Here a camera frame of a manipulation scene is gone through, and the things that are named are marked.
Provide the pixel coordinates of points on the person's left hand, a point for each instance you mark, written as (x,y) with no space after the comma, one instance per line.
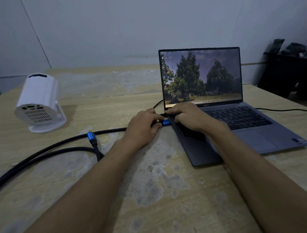
(139,130)

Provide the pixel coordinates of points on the person's right hand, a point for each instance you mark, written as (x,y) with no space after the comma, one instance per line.
(196,120)

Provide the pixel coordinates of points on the person's left thumb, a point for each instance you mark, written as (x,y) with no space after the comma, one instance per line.
(156,129)

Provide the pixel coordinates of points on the person's right thumb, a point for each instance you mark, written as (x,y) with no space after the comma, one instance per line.
(179,119)

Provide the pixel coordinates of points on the grey laptop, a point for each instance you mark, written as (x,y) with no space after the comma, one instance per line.
(251,141)

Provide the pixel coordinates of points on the person's right forearm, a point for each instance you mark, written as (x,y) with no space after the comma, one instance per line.
(259,182)

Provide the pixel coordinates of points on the person's left forearm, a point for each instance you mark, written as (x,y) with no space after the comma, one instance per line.
(96,187)

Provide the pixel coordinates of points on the dark cabinet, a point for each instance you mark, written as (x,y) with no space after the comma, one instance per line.
(280,72)

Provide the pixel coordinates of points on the dark object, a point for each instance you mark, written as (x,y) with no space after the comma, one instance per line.
(275,46)
(295,49)

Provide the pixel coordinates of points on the white projector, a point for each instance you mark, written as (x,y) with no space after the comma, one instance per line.
(38,96)

